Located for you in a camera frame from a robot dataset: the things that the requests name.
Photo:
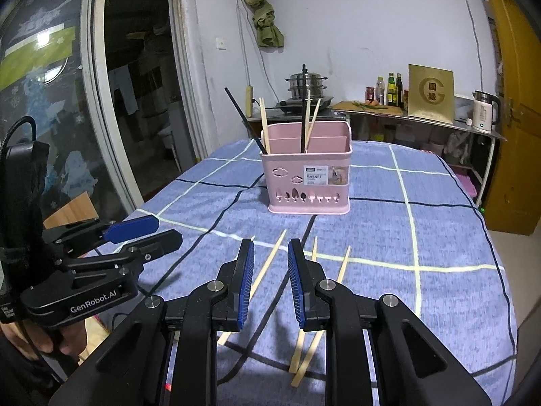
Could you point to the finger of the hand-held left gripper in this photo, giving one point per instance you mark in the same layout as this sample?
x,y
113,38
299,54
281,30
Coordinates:
x,y
131,228
160,243

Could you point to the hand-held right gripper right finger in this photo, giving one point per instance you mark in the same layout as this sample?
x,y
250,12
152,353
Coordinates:
x,y
296,283

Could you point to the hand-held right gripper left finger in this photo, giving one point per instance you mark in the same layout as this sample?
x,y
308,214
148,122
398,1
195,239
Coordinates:
x,y
246,283

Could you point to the light wooden chopstick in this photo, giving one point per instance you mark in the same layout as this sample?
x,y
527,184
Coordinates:
x,y
314,248
315,116
270,258
307,114
264,122

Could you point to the yellowish bamboo chopstick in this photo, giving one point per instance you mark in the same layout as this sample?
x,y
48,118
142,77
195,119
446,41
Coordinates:
x,y
343,264

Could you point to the pink plastic utensil basket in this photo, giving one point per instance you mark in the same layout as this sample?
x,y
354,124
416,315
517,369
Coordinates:
x,y
291,165

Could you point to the black chopstick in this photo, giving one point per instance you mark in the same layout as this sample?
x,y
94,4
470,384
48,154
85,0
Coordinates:
x,y
303,105
245,119

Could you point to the person's left hand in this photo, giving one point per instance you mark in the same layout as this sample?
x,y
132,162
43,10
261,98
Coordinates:
x,y
67,342

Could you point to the brown wooden board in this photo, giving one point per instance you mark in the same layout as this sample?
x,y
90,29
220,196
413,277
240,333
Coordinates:
x,y
74,209

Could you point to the blue checked tablecloth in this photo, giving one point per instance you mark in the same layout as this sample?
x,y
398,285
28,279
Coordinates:
x,y
422,304

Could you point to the sliding glass door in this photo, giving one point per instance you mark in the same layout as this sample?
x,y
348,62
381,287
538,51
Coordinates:
x,y
55,93

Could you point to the white hanging garment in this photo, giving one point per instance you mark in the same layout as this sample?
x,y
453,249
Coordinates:
x,y
126,89

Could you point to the yellowed power strip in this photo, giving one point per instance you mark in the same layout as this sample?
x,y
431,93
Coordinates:
x,y
250,101

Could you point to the black gas stove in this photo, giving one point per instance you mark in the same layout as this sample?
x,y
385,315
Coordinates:
x,y
291,105

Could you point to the wooden cutting board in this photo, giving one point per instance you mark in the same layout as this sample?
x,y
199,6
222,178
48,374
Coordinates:
x,y
351,105

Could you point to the steel steamer pot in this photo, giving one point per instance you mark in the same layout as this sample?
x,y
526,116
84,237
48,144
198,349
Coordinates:
x,y
293,84

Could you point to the pink plastic basin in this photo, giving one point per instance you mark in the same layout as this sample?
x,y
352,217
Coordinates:
x,y
469,186

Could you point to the red sauce jar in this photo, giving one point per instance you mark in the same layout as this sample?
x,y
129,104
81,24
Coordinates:
x,y
370,95

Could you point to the clear condiment bottle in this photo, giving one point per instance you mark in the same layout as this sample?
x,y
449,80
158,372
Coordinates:
x,y
380,92

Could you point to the small brown jar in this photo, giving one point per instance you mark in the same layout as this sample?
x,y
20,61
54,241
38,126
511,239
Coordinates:
x,y
405,100

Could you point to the metal kitchen counter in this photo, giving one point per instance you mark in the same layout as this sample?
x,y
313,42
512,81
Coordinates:
x,y
439,124

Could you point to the green oil bottle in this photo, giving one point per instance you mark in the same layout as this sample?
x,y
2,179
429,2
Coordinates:
x,y
391,91

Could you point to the dark sauce bottle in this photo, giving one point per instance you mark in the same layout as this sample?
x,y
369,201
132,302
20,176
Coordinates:
x,y
399,91

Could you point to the gold gift box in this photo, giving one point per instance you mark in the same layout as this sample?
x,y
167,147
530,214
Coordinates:
x,y
431,93

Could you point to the green hanging cloth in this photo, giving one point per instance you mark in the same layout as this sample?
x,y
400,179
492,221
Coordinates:
x,y
266,29

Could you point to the white electric kettle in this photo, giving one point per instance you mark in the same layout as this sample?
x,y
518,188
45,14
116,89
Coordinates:
x,y
482,114

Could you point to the yellow wooden door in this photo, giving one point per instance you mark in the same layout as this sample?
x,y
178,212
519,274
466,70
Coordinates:
x,y
515,135

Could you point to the white wall switch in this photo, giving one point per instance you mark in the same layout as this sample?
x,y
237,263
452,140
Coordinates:
x,y
220,43

